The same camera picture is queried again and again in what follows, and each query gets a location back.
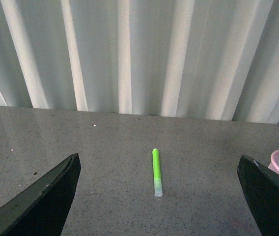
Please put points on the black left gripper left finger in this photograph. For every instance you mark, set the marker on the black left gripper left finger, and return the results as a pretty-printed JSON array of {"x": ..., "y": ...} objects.
[{"x": 42, "y": 208}]

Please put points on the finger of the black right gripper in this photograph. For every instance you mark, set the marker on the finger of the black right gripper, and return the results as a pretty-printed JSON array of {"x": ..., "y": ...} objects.
[{"x": 260, "y": 187}]

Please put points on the white pleated curtain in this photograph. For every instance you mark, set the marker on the white pleated curtain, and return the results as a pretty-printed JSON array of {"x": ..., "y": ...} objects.
[{"x": 210, "y": 59}]

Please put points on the green pen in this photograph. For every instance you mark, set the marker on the green pen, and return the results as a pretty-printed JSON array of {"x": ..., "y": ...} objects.
[{"x": 158, "y": 190}]

